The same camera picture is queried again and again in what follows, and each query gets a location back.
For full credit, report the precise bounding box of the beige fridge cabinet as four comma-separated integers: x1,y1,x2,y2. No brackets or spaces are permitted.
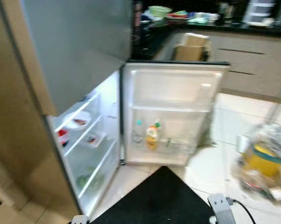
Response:
0,0,122,222

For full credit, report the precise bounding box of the clear bag with yellow tub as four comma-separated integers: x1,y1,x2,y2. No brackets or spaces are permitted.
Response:
233,124,281,201

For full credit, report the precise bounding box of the clear bottle white cap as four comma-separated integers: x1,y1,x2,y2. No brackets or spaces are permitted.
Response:
199,83,212,108

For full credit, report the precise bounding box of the white kitchen appliance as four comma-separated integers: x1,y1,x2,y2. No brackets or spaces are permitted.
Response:
245,0,276,25

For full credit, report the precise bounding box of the large open cardboard box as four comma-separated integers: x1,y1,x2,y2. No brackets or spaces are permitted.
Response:
175,33,211,61

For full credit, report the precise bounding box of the teal white cloth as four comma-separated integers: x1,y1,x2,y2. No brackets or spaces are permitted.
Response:
187,16,208,25

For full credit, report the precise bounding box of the orange juice carton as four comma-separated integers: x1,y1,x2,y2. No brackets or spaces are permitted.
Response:
146,122,160,150

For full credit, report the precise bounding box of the red tray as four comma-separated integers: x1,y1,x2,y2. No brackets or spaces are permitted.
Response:
166,12,190,20

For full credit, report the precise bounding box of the clear bottle teal cap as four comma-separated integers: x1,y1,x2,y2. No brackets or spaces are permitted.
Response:
133,119,144,143

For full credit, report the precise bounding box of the black kitchen countertop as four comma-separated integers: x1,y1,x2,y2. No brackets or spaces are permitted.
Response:
131,0,281,61

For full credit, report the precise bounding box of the black rounded floor mat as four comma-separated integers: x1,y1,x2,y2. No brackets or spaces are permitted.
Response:
91,166,215,224

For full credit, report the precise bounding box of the green plastic basket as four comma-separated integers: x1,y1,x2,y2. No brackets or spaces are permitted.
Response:
149,6,172,18

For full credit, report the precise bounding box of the pink tumbler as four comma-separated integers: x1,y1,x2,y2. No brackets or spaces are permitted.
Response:
133,2,143,28

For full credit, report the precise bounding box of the clear food container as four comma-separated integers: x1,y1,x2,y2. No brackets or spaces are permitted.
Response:
82,132,106,147

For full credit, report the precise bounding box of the white plate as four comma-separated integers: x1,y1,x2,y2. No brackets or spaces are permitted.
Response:
66,112,91,130

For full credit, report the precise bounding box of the bag of green vegetables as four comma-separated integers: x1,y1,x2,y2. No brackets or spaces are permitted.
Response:
76,170,103,192

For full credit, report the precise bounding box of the grey freezer door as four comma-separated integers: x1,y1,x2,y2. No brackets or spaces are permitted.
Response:
0,0,134,117

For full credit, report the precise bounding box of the red packaged item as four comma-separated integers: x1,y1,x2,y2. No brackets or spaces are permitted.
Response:
56,128,69,147

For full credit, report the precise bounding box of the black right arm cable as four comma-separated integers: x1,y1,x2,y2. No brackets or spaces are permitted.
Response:
226,198,256,224

